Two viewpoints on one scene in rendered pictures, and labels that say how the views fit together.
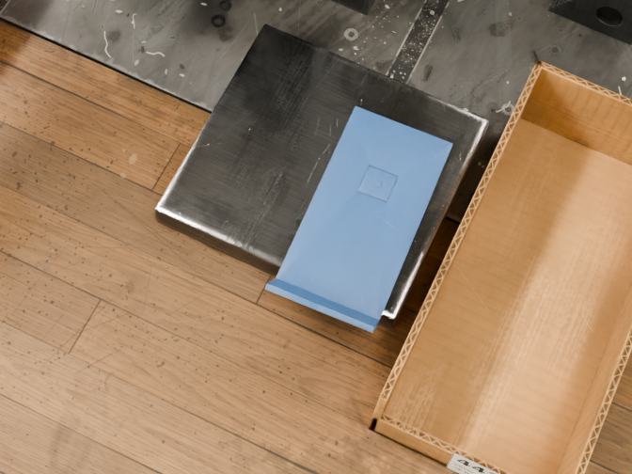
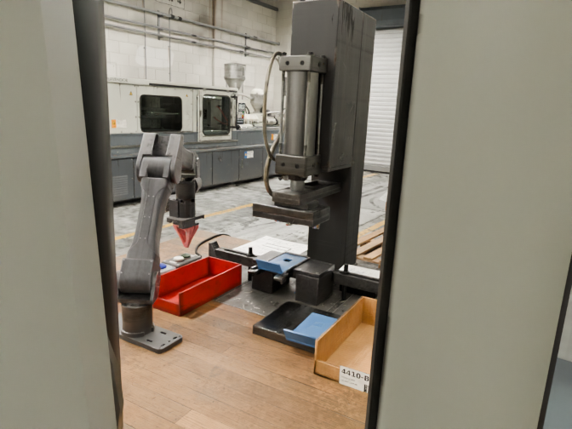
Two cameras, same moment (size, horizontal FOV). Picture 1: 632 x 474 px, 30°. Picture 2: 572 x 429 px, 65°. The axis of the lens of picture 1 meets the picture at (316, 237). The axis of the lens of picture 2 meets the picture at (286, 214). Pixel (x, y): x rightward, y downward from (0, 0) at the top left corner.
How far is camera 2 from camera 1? 63 cm
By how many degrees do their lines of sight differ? 53
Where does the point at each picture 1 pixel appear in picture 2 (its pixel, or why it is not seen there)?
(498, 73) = not seen: hidden behind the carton
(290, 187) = (292, 324)
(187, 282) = (260, 344)
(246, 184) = (279, 323)
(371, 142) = (317, 317)
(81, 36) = (237, 304)
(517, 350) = (362, 361)
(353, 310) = (309, 341)
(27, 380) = (208, 357)
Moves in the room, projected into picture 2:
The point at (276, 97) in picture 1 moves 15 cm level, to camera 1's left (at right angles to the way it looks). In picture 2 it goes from (289, 311) to (229, 303)
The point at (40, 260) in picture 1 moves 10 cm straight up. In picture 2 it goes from (216, 337) to (217, 294)
